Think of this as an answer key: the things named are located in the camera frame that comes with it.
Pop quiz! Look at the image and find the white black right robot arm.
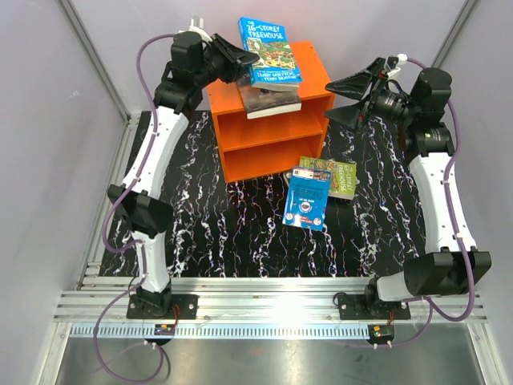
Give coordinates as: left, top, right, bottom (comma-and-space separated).
325, 55, 491, 322

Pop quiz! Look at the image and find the blue back-cover book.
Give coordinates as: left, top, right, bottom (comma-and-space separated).
282, 167, 331, 231

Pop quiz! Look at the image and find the left small circuit board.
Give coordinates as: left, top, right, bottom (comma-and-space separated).
154, 324, 176, 336

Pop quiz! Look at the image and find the dark green book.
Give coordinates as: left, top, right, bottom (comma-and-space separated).
283, 170, 293, 186

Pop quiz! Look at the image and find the blue 26-Storey Treehouse book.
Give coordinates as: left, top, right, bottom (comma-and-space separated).
238, 17, 302, 92

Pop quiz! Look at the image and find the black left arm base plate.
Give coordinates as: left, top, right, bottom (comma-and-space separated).
126, 294, 199, 320

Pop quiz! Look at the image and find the left aluminium frame post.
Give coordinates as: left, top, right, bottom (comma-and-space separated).
59, 0, 139, 125

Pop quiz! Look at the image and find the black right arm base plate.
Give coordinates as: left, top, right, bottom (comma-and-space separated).
333, 292, 411, 321

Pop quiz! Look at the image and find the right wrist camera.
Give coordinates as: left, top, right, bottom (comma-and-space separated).
384, 54, 408, 80

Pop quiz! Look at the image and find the aluminium frame post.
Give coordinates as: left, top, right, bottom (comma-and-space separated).
59, 0, 139, 125
431, 0, 481, 67

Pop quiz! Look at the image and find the orange wooden shelf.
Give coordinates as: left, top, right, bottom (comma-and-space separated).
207, 41, 335, 183

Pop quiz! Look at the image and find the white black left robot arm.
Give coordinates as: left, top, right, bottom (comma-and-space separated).
107, 29, 259, 319

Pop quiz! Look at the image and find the dark Tale of Two Cities book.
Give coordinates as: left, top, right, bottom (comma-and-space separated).
236, 76, 302, 120

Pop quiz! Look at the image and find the small circuit board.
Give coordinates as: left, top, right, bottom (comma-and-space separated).
368, 324, 395, 344
154, 324, 176, 336

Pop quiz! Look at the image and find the aluminium front rail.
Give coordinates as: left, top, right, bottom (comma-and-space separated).
54, 276, 488, 324

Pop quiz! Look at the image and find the white slotted cable duct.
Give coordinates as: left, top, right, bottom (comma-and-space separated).
70, 322, 370, 340

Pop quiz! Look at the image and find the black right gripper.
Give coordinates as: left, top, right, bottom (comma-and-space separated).
322, 58, 417, 134

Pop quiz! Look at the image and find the right small circuit board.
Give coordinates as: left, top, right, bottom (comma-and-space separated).
368, 324, 395, 344

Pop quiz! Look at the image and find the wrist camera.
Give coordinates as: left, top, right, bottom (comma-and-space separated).
384, 54, 408, 80
188, 15, 212, 43

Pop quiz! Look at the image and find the green 65-Storey Treehouse book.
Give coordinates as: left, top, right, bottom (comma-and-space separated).
299, 156, 357, 201

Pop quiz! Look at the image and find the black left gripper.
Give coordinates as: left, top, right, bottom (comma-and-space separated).
194, 33, 260, 88

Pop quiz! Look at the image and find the right aluminium frame post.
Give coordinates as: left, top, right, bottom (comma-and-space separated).
431, 0, 481, 67

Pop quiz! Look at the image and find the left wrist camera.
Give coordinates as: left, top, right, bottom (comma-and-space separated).
188, 15, 212, 43

